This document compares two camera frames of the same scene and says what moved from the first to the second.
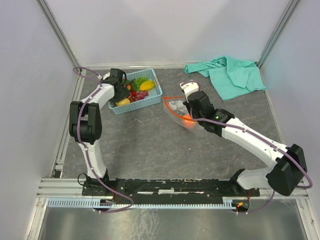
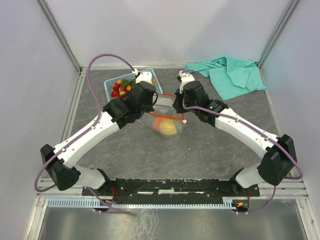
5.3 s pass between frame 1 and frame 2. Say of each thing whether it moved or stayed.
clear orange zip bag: moved
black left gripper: moved
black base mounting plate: stayed
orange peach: moved
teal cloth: stayed
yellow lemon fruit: moved
